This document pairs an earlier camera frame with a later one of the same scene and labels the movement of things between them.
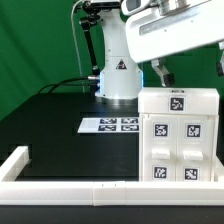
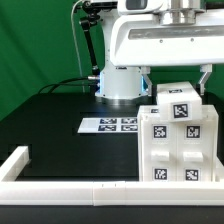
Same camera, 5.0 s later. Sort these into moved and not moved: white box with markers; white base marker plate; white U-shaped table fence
Moved: white box with markers
Not moved: white U-shaped table fence; white base marker plate
